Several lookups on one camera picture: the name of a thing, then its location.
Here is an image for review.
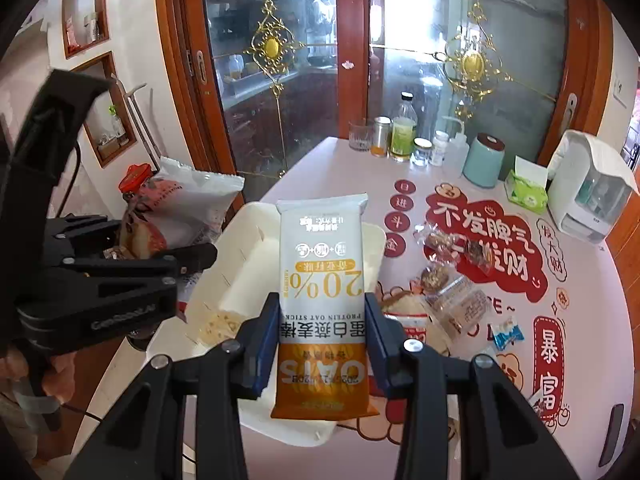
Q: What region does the white orange oat bar packet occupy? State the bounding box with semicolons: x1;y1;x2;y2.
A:
270;192;381;420

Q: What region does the white printed bread packet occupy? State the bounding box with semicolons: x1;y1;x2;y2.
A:
117;156;246;311

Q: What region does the gold door ornament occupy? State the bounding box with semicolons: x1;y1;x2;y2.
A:
442;2;512;121
245;0;307;97

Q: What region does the black cable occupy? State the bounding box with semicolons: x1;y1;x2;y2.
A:
64;142;82;217

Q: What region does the white countertop cabinet appliance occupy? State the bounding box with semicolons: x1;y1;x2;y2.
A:
546;129;640;246

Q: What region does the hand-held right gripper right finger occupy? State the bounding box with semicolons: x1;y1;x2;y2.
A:
364;292;583;480

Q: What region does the pale cracker packet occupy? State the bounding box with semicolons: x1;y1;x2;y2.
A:
197;310;251;346

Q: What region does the clear bread bag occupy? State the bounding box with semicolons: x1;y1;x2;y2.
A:
380;287;451;356

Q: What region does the white squeeze bottle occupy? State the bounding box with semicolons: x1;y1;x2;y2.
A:
442;116;469;178

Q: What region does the glass tumbler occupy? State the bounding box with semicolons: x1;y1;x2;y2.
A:
349;119;376;152

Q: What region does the teal canister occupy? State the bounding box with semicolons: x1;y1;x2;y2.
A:
462;133;505;189

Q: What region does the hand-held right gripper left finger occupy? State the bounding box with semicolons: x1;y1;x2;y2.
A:
65;292;281;480

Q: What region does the clear cracker packet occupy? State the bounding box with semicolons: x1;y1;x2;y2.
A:
425;280;489;342

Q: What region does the grey metal rod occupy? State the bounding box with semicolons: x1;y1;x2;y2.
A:
112;77;162;162

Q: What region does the wooden framed glass door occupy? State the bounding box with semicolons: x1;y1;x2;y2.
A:
369;0;617;171
154;0;382;192

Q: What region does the blue candy wrapper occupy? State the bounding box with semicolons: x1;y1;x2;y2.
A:
490;320;524;352

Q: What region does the small glass jar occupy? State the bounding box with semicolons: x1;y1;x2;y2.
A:
411;138;434;167

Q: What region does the clear wrapped nut candy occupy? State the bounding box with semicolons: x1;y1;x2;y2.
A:
415;222;462;262

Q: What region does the dark wrapped candy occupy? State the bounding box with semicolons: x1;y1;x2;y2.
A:
460;240;493;274

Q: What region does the clear nut bar packet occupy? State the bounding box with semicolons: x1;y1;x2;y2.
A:
417;265;457;297

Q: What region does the wooden cabinet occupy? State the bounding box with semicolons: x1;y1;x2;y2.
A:
604;237;640;313

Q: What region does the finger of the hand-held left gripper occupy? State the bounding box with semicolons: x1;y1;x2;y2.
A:
45;214;132;257
50;242;219;302

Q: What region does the white pill bottle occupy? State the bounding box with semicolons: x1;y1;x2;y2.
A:
430;131;450;167

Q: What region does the pink printed tablecloth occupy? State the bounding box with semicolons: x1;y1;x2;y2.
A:
80;135;637;480

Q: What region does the person's left hand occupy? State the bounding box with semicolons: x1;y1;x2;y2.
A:
0;345;77;411

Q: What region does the green tissue box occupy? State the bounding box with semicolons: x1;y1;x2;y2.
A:
504;156;550;213

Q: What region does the plastic bottle yellow liquid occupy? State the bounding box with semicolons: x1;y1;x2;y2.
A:
390;92;419;163

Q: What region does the wooden wall niche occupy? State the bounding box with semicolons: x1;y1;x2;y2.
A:
70;52;139;169
62;0;111;59

